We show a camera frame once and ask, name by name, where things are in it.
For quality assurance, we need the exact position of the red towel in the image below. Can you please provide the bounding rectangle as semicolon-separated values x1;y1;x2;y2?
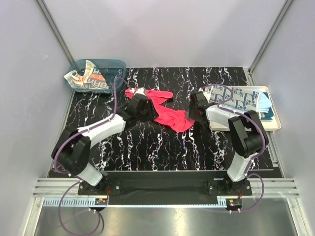
125;88;195;132

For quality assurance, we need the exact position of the white blue patterned towel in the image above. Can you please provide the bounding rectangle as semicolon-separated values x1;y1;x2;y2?
210;86;260;111

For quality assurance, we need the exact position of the light blue towel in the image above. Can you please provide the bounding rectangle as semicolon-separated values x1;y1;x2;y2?
222;90;272;113

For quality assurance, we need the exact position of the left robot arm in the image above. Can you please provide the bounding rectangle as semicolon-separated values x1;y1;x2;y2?
51;93;158;195

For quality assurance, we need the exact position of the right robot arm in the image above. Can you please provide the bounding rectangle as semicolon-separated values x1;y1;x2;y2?
187;91;269;195

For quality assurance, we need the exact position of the teal round laundry basket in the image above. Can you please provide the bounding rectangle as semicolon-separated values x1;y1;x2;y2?
68;59;126;94

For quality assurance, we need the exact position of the white striped cloth in basket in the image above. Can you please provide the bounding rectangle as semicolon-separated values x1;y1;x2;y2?
63;59;110;93

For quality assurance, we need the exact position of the teal white folded towel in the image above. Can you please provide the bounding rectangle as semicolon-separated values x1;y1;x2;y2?
257;91;274;122

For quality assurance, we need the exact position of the white rectangular tray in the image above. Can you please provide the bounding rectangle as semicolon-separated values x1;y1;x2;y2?
204;86;281;131

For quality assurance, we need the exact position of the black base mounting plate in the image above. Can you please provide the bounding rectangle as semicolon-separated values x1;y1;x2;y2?
78;171;252;207

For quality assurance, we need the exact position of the left orange connector box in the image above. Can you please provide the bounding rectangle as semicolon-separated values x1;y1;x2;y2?
95;196;109;206

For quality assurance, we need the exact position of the orange connector box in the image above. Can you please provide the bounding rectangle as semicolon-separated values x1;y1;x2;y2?
227;198;243;208
95;196;109;206

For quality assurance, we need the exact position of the right orange connector box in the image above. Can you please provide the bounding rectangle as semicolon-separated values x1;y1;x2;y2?
227;198;243;208

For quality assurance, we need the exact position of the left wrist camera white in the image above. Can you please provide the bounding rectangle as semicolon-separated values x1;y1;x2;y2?
130;87;147;96

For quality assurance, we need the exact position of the aluminium front rail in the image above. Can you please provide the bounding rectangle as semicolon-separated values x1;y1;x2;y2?
33;178;299;208

